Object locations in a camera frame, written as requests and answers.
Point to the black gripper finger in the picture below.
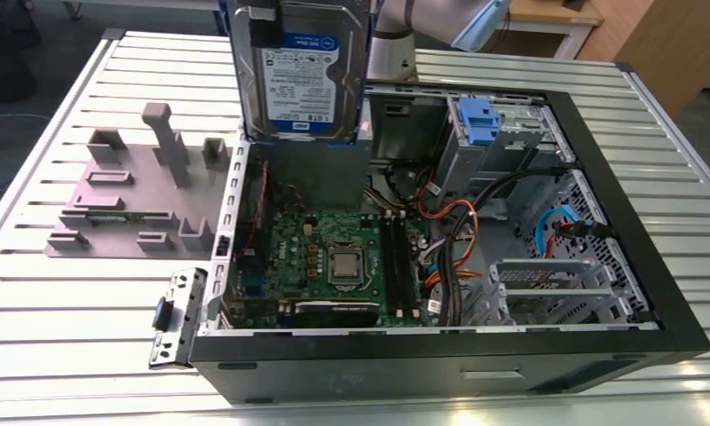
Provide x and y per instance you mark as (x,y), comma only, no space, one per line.
(267,31)

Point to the hard disk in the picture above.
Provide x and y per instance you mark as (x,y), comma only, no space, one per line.
(308,89)

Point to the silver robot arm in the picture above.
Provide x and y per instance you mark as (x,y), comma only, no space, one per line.
(394,57)

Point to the grey power supply unit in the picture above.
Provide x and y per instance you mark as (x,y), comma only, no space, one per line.
(314,177)

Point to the blue plastic drive latch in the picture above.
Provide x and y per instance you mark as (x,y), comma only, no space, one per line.
(476,120)

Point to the grey parts rack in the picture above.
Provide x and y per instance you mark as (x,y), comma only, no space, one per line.
(149,199)

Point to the black chair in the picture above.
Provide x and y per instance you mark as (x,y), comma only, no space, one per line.
(6,75)

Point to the green motherboard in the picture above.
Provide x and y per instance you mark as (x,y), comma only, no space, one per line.
(343,226)

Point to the silver metal drive cage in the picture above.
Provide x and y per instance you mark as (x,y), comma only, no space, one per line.
(491,164)

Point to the green RAM stick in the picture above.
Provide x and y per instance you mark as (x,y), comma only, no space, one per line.
(122,218)

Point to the silver CPU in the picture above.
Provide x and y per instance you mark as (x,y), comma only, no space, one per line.
(344,265)

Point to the blue VGA port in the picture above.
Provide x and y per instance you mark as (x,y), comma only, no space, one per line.
(254,284)

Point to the black RAM slot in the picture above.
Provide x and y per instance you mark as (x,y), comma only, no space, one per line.
(392,266)
(408,266)

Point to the CPU socket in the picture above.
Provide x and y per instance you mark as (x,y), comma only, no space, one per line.
(347,282)

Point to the black graphics card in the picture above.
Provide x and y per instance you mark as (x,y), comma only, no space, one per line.
(331,310)

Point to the brown wooden cabinet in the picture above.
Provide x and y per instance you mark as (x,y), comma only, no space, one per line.
(675,44)

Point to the black open PC case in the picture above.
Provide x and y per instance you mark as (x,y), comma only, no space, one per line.
(391,368)

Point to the metal card retainer bracket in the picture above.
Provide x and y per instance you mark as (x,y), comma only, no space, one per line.
(181,310)

